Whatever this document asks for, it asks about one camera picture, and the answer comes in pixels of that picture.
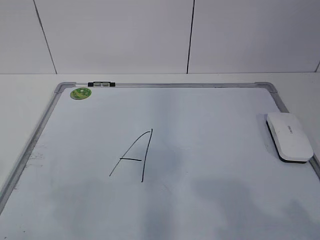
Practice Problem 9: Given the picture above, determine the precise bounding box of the white whiteboard eraser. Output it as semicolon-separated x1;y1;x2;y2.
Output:
266;112;314;164

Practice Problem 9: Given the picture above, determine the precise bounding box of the black and clear hanger clip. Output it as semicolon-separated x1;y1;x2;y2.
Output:
87;81;116;88

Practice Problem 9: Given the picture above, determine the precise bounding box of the round green sticker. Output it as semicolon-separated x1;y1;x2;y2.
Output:
70;87;92;100

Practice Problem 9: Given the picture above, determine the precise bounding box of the white whiteboard with aluminium frame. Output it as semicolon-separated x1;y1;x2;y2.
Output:
0;82;320;240

